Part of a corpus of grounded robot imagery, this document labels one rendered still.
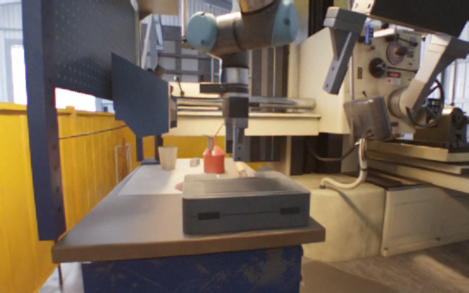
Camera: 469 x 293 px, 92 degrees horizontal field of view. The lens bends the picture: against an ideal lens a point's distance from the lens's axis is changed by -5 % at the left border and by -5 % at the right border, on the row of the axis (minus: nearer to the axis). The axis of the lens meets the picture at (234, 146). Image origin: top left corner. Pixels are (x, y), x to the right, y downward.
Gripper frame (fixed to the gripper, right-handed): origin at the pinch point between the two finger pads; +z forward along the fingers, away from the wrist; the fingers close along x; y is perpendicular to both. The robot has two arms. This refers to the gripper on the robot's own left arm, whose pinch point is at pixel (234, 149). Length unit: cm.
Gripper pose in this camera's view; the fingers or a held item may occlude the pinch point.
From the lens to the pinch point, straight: 63.6
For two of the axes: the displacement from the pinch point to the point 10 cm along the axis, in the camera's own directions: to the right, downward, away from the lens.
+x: -1.8, -1.1, 9.8
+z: -0.1, 9.9, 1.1
